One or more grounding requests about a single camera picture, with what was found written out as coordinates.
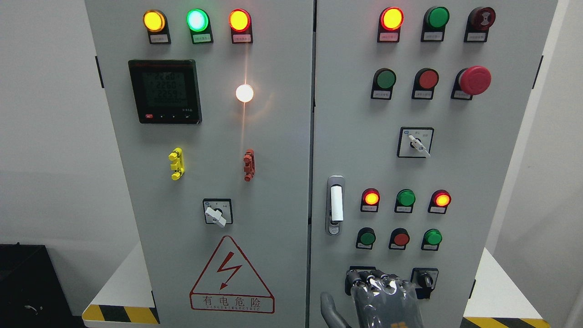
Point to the white selector switch door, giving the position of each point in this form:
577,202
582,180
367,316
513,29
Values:
415,142
218,212

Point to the black digital power meter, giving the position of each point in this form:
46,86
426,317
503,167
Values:
166,91

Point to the white lit indicator lamp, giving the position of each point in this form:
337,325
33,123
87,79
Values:
244,93

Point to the white selector switch bottom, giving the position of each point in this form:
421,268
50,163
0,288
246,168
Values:
356,274

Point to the grey left cabinet door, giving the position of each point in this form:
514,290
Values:
270,212

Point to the green lit indicator light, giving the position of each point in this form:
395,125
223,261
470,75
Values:
199,25

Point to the red-rimmed indicator light left door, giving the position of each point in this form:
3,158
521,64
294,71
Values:
241,28

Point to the silver door handle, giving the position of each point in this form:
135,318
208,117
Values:
334,205

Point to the dark red buzzer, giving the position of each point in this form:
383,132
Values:
479,22

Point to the green indicator top right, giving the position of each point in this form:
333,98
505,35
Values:
434,23

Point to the red push button lower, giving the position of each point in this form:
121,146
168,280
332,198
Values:
399,239

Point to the white platform with hazard stripes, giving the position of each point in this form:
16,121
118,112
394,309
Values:
126,300

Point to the red emergency stop button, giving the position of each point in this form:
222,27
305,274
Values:
470,82

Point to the grey cabinet door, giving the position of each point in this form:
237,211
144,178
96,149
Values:
357,137
270,212

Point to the red lit indicator middle right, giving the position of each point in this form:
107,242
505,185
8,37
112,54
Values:
439,202

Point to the black box lower left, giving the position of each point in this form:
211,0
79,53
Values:
30,292

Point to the green push button lower right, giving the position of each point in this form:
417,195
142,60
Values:
431,240

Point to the red lit indicator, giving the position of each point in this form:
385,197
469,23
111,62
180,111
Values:
370,200
439,202
389,25

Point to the white selector switch left door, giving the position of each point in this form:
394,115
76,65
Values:
218,212

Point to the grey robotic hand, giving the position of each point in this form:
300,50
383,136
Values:
386,301

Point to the yellow terminal connector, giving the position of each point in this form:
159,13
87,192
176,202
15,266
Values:
177,164

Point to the red lit indicator top right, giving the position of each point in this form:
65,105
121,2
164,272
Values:
389,25

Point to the white selector switch right door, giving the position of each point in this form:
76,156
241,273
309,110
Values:
415,142

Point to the grey right cabinet door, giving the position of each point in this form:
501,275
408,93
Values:
357,137

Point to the black selector switch bottom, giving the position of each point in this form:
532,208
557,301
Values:
424,280

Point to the green indicator middle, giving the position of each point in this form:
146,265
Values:
404,202

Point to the red terminal connector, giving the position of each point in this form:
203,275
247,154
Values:
249,164

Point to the green push button upper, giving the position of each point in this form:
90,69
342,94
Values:
383,82

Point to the red push button upper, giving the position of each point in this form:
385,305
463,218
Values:
425,81

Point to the red electric hazard warning sign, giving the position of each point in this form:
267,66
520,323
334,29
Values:
229,282

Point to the yellow indicator light top left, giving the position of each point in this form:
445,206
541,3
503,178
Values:
157,27

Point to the red push button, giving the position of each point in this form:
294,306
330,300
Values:
425,81
399,239

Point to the red lit indicator middle left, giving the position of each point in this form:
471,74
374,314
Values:
370,200

